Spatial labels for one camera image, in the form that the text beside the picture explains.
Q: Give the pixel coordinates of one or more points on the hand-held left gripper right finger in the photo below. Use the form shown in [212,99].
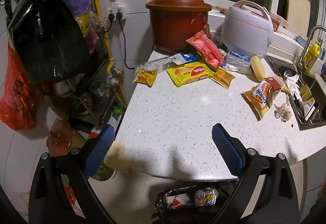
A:
[226,147]

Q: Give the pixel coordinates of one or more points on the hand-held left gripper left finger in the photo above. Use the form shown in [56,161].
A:
[99,147]

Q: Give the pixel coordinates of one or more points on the trash bin with black liner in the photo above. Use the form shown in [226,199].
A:
[163,205]

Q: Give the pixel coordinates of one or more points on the red snack bag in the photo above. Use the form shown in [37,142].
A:
[206,48]

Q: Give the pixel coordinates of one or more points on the beige corner guard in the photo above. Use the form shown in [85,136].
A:
[118,159]

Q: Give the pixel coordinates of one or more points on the brown glass lid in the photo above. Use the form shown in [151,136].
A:
[59,137]

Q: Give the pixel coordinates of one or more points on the orange snack bag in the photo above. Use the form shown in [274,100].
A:
[259,99]

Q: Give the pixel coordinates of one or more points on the garlic bulb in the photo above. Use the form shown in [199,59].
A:
[284,113]

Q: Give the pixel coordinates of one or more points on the small orange snack packet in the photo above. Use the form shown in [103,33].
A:
[146,76]
[222,77]

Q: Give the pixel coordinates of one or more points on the small brown packet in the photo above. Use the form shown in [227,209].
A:
[276,84]

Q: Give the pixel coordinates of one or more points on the yellow biscuit packet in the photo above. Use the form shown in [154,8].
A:
[189,73]

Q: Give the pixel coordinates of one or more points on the clear plastic box blue label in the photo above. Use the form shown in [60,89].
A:
[238,57]

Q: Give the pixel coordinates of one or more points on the crumpled white tissue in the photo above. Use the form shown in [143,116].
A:
[294,85]

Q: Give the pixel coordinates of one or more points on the metal spoon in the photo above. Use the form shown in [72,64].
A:
[286,75]

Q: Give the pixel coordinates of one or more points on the red plastic bag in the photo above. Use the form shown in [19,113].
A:
[17,94]

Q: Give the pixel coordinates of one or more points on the clear packet with blue label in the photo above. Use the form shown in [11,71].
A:
[175,59]

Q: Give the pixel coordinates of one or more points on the steel sink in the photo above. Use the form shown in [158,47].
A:
[315,86]

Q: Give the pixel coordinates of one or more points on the black plastic bag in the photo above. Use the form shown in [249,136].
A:
[51,43]

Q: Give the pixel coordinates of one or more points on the white pink rice cooker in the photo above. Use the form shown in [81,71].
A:
[244,28]

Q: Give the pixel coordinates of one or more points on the yellow bottle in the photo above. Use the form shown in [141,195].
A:
[312,57]

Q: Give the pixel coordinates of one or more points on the clear plastic bag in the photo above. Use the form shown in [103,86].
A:
[96,23]

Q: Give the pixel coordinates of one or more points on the red clay slow cooker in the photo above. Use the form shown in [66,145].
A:
[175,23]

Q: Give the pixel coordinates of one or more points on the metal faucet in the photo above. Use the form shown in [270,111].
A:
[309,38]

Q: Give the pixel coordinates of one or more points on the white plug adapter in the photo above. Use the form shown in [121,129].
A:
[116,10]

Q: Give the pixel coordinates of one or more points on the beige cutting board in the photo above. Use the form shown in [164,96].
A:
[299,12]

